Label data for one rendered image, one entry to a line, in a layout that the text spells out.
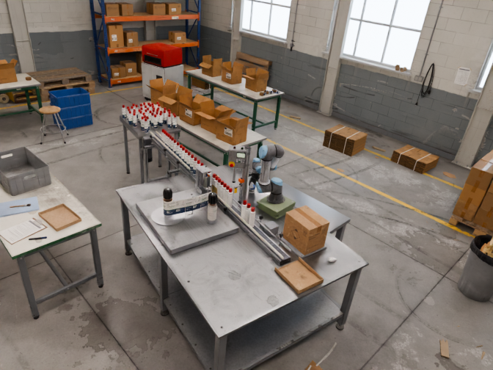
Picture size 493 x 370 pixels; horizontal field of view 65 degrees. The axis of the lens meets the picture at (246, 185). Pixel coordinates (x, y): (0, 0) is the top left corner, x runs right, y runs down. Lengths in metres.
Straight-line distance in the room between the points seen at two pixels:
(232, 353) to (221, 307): 0.63
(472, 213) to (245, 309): 3.99
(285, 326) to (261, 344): 0.30
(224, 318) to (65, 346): 1.61
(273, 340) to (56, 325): 1.95
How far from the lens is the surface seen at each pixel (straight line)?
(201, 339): 3.52
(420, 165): 7.44
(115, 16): 10.18
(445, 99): 8.26
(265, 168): 3.66
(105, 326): 3.99
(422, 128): 8.51
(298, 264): 3.34
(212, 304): 2.94
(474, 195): 6.02
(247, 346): 3.50
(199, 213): 3.73
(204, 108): 5.84
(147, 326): 3.92
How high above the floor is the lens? 2.99
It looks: 30 degrees down
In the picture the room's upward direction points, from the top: 5 degrees clockwise
